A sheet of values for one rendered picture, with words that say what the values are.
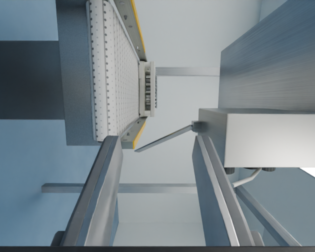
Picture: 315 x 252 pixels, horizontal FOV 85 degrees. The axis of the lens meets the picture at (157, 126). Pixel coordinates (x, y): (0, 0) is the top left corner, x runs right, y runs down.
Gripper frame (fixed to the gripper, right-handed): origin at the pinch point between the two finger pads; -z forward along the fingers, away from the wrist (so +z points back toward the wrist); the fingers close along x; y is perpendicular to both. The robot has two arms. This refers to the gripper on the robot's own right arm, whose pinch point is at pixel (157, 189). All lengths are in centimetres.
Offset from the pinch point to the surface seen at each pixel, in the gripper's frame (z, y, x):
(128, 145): -19.0, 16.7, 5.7
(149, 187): -73, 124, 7
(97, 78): -25.5, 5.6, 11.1
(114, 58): -29.6, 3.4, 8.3
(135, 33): -45.8, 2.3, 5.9
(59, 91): -35.2, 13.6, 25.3
